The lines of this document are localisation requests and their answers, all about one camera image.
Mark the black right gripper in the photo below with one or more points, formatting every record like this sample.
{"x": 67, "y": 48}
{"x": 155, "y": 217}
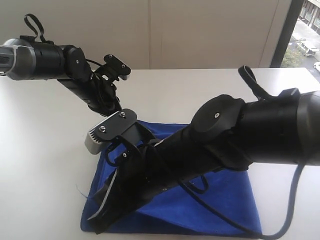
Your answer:
{"x": 204, "y": 145}

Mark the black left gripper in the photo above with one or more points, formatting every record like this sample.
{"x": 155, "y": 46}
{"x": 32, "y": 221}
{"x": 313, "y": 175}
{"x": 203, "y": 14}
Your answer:
{"x": 95, "y": 90}

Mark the blue microfiber towel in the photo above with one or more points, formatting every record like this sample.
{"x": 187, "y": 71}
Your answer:
{"x": 175, "y": 212}

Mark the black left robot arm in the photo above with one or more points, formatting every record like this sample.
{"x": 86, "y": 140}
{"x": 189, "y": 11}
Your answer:
{"x": 23, "y": 60}

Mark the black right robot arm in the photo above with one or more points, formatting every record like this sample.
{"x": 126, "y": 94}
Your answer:
{"x": 280, "y": 130}

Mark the white van outside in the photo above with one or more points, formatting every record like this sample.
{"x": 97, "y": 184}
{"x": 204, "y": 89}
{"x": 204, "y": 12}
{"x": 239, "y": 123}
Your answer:
{"x": 308, "y": 49}

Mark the white car outside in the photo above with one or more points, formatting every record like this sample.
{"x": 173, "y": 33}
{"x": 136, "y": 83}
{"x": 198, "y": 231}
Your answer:
{"x": 316, "y": 66}

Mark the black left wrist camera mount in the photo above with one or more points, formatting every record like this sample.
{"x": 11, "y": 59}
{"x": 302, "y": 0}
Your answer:
{"x": 114, "y": 69}

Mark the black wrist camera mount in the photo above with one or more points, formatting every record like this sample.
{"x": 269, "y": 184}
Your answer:
{"x": 114, "y": 69}
{"x": 122, "y": 127}

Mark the black window frame post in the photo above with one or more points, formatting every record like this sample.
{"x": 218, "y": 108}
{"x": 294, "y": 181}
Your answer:
{"x": 286, "y": 33}

